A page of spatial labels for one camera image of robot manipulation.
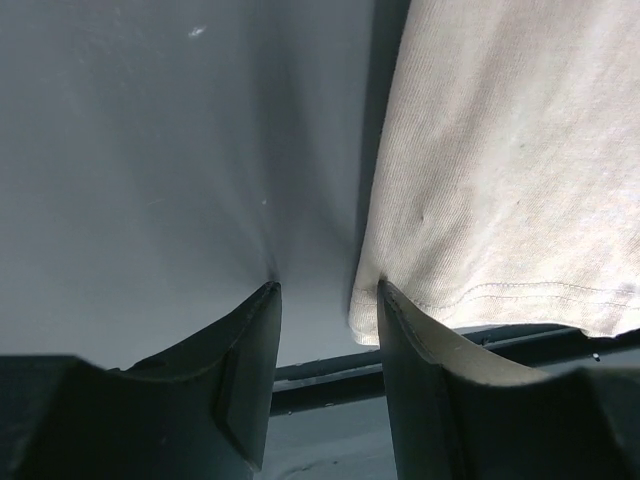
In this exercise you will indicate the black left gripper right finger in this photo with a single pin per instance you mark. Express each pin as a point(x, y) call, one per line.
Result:
point(459, 411)

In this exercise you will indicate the beige t shirt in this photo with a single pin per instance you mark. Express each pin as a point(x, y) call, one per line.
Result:
point(506, 188)

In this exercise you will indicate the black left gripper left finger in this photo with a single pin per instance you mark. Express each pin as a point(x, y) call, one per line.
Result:
point(196, 410)

